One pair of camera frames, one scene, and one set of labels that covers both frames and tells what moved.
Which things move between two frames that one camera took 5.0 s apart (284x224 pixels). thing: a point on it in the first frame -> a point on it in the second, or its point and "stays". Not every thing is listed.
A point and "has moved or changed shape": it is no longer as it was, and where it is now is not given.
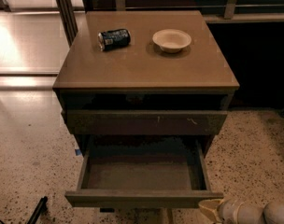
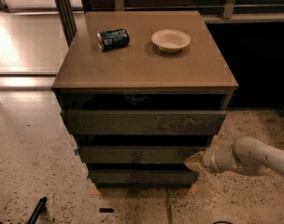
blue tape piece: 78,152 stays
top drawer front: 147,122 stays
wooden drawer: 143,172 has moved or changed shape
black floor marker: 106,210 stays
